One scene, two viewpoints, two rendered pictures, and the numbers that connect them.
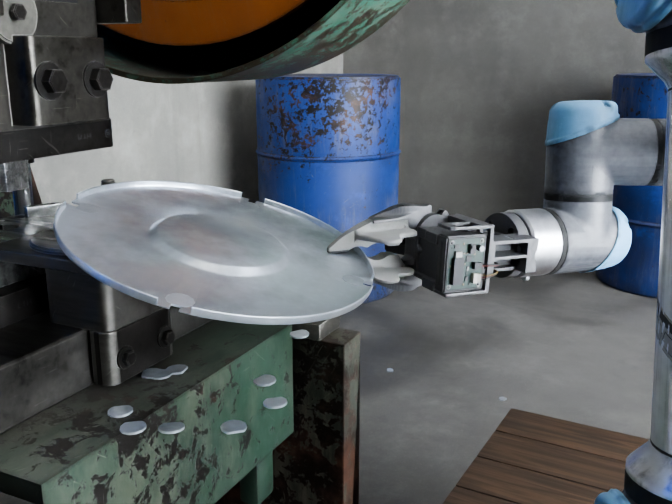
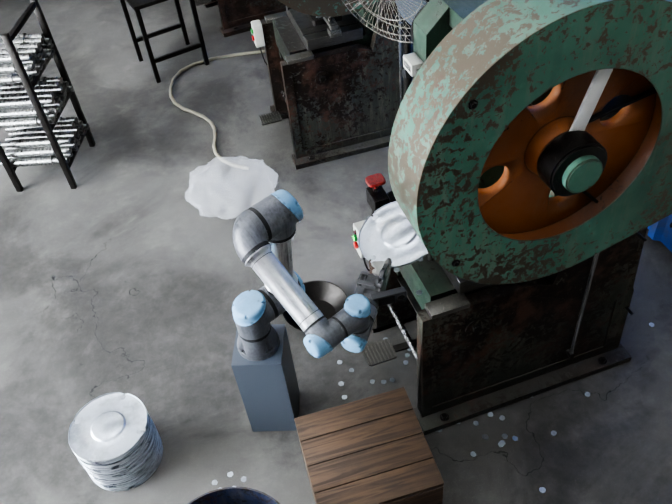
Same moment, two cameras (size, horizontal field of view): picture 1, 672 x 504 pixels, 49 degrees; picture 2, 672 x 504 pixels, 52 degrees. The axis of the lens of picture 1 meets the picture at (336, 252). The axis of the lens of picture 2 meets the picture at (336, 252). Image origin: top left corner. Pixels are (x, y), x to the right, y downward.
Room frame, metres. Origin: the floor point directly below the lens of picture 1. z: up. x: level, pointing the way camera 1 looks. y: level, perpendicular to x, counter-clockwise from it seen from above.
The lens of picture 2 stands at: (1.83, -1.15, 2.43)
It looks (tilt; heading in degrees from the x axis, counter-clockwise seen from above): 45 degrees down; 140
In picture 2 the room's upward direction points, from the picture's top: 7 degrees counter-clockwise
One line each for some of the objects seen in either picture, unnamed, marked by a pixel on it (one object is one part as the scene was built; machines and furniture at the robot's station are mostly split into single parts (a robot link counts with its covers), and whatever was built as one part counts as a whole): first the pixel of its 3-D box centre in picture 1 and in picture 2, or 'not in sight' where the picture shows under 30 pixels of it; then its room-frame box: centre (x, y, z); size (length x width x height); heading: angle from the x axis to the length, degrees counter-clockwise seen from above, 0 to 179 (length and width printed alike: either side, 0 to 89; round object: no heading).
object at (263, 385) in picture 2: not in sight; (268, 379); (0.43, -0.39, 0.23); 0.18 x 0.18 x 0.45; 44
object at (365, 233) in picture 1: (378, 238); (380, 264); (0.71, -0.04, 0.78); 0.09 x 0.06 x 0.03; 116
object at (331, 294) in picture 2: not in sight; (315, 310); (0.18, 0.06, 0.04); 0.30 x 0.30 x 0.07
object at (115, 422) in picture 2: not in sight; (108, 426); (0.14, -0.93, 0.23); 0.29 x 0.29 x 0.01
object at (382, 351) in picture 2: not in sight; (432, 337); (0.72, 0.23, 0.14); 0.59 x 0.10 x 0.05; 64
